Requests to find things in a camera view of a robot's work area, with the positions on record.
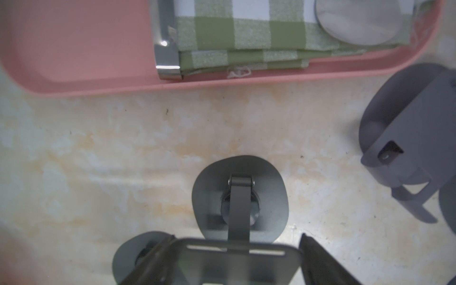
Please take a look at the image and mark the white handled spoon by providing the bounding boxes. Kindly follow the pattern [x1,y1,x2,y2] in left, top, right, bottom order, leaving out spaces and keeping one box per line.
[315,0,402,46]

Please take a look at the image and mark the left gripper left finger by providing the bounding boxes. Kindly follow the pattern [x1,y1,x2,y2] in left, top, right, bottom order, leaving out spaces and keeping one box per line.
[119,235,176,285]

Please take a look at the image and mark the pink tray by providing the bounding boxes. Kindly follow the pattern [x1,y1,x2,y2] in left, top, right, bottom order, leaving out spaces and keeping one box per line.
[1,1,444,97]

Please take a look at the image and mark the green checkered cloth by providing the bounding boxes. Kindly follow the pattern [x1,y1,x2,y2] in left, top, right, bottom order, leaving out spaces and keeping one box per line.
[174,1,433,76]

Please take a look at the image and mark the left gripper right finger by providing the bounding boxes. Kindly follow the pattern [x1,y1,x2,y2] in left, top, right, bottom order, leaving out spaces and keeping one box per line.
[299,233,361,285]

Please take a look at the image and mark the dark green phone stand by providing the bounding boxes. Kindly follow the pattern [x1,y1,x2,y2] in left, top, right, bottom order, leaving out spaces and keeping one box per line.
[112,231,170,285]
[439,179,456,233]
[171,155,301,285]

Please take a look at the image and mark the purple phone stand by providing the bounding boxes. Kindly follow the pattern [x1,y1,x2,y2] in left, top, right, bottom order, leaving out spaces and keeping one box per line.
[359,63,456,223]

